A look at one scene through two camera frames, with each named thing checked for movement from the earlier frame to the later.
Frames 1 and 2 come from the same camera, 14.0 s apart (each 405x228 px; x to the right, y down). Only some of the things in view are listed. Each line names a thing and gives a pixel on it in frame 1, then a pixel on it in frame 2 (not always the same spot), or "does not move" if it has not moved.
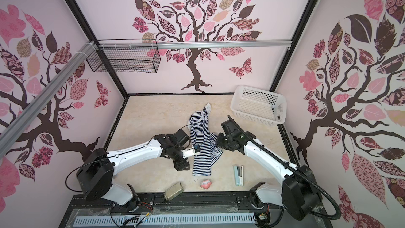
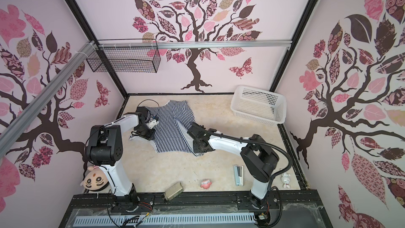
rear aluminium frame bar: (193, 44) does not move
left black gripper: (182, 165) -> (148, 137)
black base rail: (157, 202) does not move
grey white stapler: (239, 173) does not move
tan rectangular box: (173, 191) does not move
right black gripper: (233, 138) -> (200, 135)
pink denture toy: (205, 184) does not move
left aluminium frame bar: (17, 125) does not move
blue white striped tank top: (201, 136) -> (167, 136)
